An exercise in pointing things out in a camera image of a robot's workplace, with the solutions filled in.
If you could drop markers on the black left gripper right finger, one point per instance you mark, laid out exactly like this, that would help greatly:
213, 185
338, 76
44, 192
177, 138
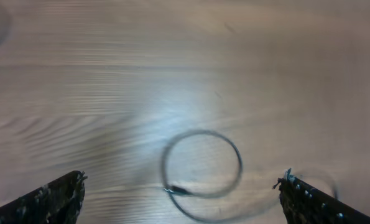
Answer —
302, 203

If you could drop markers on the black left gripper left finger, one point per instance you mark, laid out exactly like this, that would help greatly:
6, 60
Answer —
57, 202

